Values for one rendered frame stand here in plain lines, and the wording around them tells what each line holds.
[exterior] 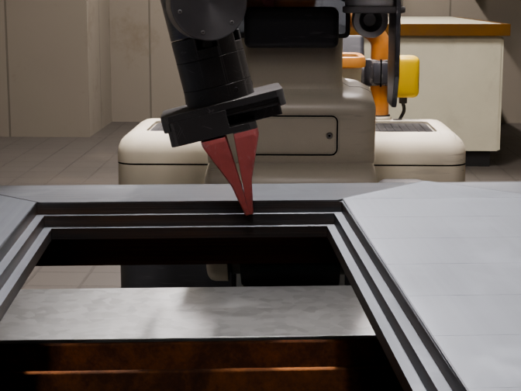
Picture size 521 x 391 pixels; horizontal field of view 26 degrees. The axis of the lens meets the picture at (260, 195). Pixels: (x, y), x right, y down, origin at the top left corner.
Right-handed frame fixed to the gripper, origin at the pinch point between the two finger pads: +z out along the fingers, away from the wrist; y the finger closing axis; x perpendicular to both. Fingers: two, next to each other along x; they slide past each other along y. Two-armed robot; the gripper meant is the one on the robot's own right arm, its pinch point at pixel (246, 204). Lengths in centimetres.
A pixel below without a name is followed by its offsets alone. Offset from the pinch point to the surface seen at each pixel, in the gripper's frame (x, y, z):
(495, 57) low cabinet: 569, 159, 56
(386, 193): 5.5, 12.4, 3.1
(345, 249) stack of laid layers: -7.7, 6.7, 4.0
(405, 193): 5.4, 14.1, 3.5
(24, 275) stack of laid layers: -13.2, -16.9, -1.3
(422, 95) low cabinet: 573, 112, 68
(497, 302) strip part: -30.7, 13.1, 3.5
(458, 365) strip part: -41.9, 8.5, 2.4
